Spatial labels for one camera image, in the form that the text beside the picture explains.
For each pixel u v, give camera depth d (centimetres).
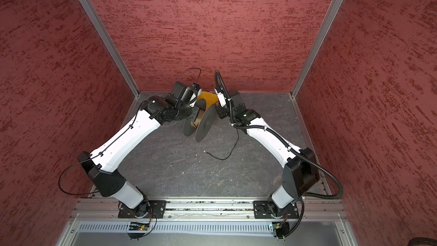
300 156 43
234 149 94
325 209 76
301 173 43
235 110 60
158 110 48
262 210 74
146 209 67
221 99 71
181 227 77
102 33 88
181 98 54
